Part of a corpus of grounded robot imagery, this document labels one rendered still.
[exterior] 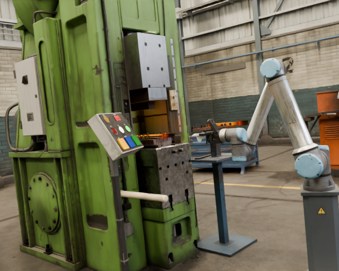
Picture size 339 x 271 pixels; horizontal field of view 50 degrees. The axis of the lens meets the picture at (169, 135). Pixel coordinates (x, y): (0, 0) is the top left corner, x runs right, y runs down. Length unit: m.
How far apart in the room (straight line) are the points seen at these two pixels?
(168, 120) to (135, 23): 0.82
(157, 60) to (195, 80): 9.06
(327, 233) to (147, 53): 1.71
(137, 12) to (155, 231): 1.69
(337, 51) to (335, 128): 4.44
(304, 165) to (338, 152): 3.68
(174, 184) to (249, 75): 8.31
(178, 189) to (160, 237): 0.39
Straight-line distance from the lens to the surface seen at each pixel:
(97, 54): 2.64
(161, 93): 2.78
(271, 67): 2.23
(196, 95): 11.81
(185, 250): 2.97
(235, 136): 2.34
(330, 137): 5.86
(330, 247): 2.48
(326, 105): 5.85
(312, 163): 2.18
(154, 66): 2.77
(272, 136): 10.62
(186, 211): 2.91
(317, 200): 2.39
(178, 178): 2.81
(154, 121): 3.15
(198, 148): 6.76
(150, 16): 3.07
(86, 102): 2.84
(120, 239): 2.42
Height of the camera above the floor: 1.16
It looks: 3 degrees down
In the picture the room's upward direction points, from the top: 6 degrees counter-clockwise
